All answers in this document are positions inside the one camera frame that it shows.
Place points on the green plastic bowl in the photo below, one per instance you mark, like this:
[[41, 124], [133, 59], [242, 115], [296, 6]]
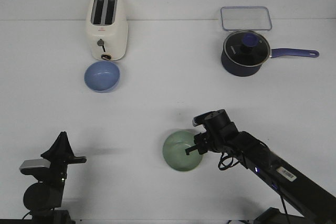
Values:
[[174, 152]]

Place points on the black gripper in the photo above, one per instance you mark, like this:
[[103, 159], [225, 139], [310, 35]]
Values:
[[219, 131], [60, 153]]

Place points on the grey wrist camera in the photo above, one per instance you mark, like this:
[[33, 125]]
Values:
[[34, 166], [199, 120]]

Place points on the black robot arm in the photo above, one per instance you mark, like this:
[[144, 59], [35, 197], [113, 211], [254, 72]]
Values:
[[42, 196], [141, 167]]

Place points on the clear blue-rimmed container lid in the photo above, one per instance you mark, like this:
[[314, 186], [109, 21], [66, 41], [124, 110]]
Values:
[[254, 18]]

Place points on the white two-slot toaster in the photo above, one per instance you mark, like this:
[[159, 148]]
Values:
[[107, 29]]

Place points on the blue saucepan with handle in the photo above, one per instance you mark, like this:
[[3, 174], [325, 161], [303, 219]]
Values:
[[241, 71]]

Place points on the blue plastic bowl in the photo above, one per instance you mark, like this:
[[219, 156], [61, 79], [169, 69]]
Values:
[[102, 76]]

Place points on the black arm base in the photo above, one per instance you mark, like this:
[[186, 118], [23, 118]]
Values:
[[51, 217], [274, 216]]

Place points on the glass pot lid blue knob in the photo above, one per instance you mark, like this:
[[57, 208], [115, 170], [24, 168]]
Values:
[[246, 48]]

